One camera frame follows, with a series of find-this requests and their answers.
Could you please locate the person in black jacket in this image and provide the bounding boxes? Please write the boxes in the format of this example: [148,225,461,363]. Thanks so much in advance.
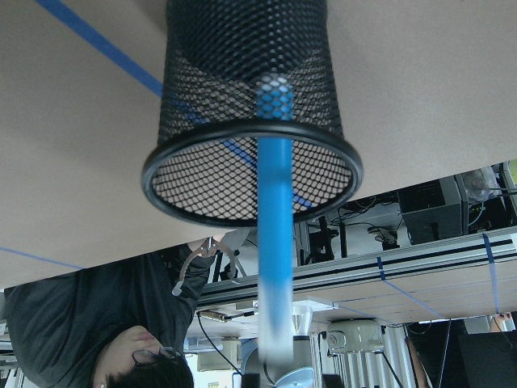
[5,235,221,387]

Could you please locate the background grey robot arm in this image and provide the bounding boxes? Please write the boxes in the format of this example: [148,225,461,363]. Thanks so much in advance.
[241,335,315,388]

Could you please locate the blue marker pen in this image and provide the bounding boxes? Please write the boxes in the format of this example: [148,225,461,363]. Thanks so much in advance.
[255,73,295,361]

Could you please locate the black computer tower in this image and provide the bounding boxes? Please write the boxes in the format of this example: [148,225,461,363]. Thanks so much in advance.
[397,175,469,245]

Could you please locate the near black mesh pen cup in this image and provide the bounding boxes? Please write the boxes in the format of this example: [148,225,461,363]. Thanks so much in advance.
[141,1,363,227]

